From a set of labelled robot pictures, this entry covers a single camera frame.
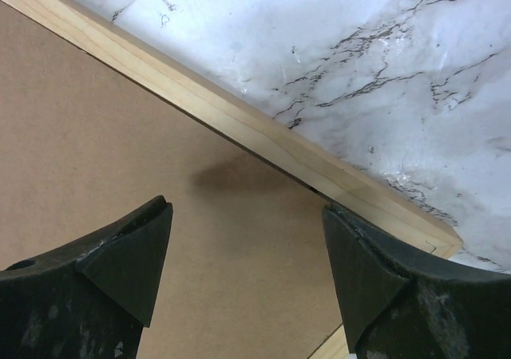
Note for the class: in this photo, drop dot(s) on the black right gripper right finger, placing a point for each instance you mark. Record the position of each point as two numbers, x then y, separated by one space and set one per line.
397 301

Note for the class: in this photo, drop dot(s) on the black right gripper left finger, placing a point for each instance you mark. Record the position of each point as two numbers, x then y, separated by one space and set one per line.
90 298

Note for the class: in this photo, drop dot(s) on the light wooden picture frame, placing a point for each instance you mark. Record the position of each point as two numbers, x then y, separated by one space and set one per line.
242 124

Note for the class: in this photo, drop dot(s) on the brown frame backing board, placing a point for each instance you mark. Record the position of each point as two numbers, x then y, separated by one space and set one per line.
246 274

